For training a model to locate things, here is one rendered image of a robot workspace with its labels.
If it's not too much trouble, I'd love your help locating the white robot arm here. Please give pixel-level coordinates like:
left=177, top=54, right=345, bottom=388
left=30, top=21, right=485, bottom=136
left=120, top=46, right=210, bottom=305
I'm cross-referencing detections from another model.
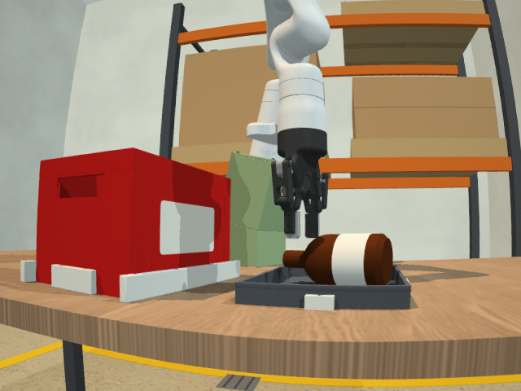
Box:
left=247, top=0, right=331, bottom=160

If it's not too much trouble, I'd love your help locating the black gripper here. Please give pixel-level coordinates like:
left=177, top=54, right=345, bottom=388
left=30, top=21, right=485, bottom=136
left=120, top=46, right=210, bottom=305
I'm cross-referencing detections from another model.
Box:
left=271, top=128, right=329, bottom=239

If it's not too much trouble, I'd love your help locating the brown glass bottle with white label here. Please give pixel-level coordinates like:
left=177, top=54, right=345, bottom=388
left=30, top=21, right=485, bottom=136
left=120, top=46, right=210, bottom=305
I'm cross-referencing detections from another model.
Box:
left=282, top=234, right=393, bottom=285

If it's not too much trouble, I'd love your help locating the red crate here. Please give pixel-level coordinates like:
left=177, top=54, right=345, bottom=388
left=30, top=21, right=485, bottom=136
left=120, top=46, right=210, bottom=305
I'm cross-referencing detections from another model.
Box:
left=36, top=147, right=231, bottom=298

